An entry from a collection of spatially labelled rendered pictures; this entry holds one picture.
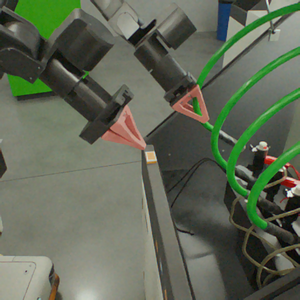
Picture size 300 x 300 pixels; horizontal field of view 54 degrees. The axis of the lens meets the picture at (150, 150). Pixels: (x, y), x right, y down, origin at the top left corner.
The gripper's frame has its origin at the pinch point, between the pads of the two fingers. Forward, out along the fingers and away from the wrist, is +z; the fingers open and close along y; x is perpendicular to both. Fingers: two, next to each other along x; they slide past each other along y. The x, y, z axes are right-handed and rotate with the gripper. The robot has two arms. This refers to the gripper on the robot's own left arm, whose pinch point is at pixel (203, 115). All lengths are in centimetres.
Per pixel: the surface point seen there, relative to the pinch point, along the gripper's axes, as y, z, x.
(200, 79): -2.8, -6.7, -4.4
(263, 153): 4.6, 17.3, -4.4
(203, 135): 37.2, 13.5, 8.7
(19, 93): 275, -104, 183
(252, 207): -22.3, 11.3, 0.7
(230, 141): 2.3, 9.2, -0.7
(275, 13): -2.3, -7.1, -21.7
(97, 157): 173, 8, 115
